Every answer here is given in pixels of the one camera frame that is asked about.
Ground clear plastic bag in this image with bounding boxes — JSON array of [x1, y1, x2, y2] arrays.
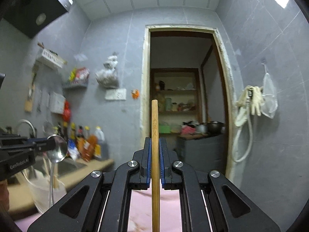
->
[[261, 63, 278, 119]]

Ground red plastic bag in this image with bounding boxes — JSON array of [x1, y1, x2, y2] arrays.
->
[[63, 101, 72, 123]]

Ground pale door frame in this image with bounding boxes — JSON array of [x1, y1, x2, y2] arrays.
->
[[139, 24, 236, 182]]

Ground white hose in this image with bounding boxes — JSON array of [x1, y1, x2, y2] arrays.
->
[[231, 94, 254, 163]]

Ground hanging filled plastic bag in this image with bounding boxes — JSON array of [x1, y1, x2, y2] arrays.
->
[[95, 51, 120, 89]]

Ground black cabinet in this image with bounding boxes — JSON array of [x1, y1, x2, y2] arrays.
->
[[177, 133, 225, 175]]

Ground silver metal spoon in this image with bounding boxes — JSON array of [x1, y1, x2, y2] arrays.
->
[[47, 134, 68, 209]]

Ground white wall socket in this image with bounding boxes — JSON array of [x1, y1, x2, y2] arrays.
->
[[105, 88, 127, 101]]

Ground pink floral cloth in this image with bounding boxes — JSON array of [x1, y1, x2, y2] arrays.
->
[[14, 188, 213, 232]]

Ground white wall rack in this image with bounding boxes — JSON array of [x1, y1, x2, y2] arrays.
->
[[36, 48, 67, 70]]

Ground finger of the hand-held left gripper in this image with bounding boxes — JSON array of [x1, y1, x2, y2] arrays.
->
[[0, 136, 56, 146], [0, 144, 56, 154]]

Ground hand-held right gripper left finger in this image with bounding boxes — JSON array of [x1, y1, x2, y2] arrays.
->
[[28, 138, 152, 232]]

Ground black range hood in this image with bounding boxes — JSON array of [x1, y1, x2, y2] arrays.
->
[[0, 0, 73, 39]]

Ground row of condiment bottles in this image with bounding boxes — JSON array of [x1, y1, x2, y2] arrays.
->
[[57, 122, 90, 155]]

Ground wooden cutting board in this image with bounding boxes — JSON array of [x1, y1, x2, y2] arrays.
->
[[24, 72, 36, 113]]

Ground black wok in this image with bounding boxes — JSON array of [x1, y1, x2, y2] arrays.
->
[[206, 121, 225, 134]]

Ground white wall box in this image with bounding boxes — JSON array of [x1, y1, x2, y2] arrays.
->
[[49, 91, 66, 114]]

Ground wire rack with packets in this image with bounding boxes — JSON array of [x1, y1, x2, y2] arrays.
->
[[62, 67, 90, 90]]

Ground bamboo chopstick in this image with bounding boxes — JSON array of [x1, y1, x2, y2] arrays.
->
[[151, 99, 161, 232]]

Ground white and blue bag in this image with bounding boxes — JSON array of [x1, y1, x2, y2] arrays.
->
[[67, 139, 80, 160]]

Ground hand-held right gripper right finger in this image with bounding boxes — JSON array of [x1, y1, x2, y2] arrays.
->
[[160, 138, 282, 232]]

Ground pink red cloth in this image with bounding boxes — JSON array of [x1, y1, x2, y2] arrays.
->
[[181, 125, 196, 136]]

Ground white plastic utensil cup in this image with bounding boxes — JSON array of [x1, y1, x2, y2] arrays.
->
[[26, 170, 67, 213]]

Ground orange sauce pouch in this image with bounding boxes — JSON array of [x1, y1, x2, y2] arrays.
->
[[81, 135, 98, 162]]

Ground metal sink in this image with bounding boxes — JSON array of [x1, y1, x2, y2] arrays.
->
[[57, 160, 88, 176]]

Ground cream rubber glove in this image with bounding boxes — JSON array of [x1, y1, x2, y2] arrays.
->
[[235, 85, 253, 126], [251, 86, 264, 116]]

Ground green box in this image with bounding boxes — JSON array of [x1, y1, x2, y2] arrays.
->
[[159, 123, 182, 134]]

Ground metal faucet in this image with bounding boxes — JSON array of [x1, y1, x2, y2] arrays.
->
[[15, 119, 37, 139]]

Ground wooden storage shelf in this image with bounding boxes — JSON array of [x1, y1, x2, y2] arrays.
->
[[150, 67, 201, 136]]

